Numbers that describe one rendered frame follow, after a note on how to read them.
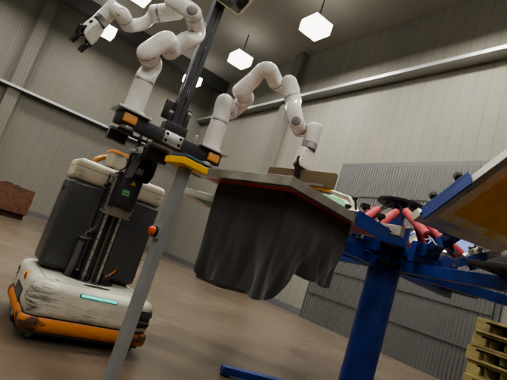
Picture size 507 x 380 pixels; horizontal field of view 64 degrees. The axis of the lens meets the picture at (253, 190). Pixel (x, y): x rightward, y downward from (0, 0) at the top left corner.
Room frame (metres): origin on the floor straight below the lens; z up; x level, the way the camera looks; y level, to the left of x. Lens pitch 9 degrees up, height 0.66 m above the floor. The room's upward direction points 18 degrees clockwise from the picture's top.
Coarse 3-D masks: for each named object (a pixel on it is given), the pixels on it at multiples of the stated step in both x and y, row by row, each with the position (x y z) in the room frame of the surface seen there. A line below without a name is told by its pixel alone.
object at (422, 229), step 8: (376, 208) 2.55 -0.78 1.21; (384, 208) 2.74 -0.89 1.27; (392, 216) 2.43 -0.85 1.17; (408, 216) 2.41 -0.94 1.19; (416, 224) 2.32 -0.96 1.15; (416, 232) 2.75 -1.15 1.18; (424, 232) 2.24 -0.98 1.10; (432, 232) 2.36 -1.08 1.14; (424, 240) 2.79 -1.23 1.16; (432, 240) 2.19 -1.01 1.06; (448, 248) 2.59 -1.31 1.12; (456, 248) 2.47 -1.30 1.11; (456, 256) 2.60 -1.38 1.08; (464, 256) 2.47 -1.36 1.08
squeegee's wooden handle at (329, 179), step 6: (270, 168) 2.04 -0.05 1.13; (276, 168) 2.01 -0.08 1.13; (282, 168) 1.99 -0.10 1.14; (288, 168) 1.96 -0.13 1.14; (282, 174) 1.98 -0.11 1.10; (288, 174) 1.95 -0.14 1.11; (300, 174) 1.90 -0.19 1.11; (306, 174) 1.87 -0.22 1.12; (312, 174) 1.84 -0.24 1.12; (318, 174) 1.82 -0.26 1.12; (324, 174) 1.80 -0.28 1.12; (330, 174) 1.77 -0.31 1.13; (336, 174) 1.77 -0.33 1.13; (300, 180) 1.89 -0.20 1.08; (306, 180) 1.86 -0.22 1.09; (312, 180) 1.84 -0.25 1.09; (318, 180) 1.81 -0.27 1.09; (324, 180) 1.79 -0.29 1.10; (330, 180) 1.77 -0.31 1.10; (330, 186) 1.76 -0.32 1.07
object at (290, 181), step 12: (216, 168) 1.76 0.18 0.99; (240, 180) 1.66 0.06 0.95; (252, 180) 1.59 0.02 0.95; (264, 180) 1.54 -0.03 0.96; (276, 180) 1.50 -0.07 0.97; (288, 180) 1.45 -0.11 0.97; (300, 192) 1.50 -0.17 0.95; (312, 192) 1.54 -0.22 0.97; (324, 204) 1.60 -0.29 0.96; (336, 204) 1.66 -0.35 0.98; (348, 216) 1.73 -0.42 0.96
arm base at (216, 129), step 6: (210, 120) 2.08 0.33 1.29; (216, 120) 2.05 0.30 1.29; (210, 126) 2.06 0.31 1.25; (216, 126) 2.05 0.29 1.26; (222, 126) 2.06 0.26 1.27; (210, 132) 2.06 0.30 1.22; (216, 132) 2.05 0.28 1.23; (222, 132) 2.07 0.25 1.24; (204, 138) 2.08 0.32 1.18; (210, 138) 2.05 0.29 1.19; (216, 138) 2.06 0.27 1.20; (222, 138) 2.08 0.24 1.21; (210, 144) 2.05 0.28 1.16; (216, 144) 2.06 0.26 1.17
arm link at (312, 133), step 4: (308, 124) 1.91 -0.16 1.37; (312, 124) 1.88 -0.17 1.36; (316, 124) 1.88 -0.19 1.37; (320, 124) 1.89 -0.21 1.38; (308, 128) 1.90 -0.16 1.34; (312, 128) 1.88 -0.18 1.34; (316, 128) 1.88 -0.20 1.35; (320, 128) 1.89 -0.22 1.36; (304, 132) 1.93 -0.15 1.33; (308, 132) 1.89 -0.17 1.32; (312, 132) 1.88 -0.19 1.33; (316, 132) 1.88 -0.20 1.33; (320, 132) 1.89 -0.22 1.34; (300, 136) 1.96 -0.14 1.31; (304, 136) 1.91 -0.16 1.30; (308, 136) 1.89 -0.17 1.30; (312, 136) 1.88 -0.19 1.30; (316, 136) 1.88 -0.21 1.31; (304, 140) 1.90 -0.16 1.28; (308, 140) 1.88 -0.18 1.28; (312, 140) 1.88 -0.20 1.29; (316, 140) 1.89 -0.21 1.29; (316, 144) 1.89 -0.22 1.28
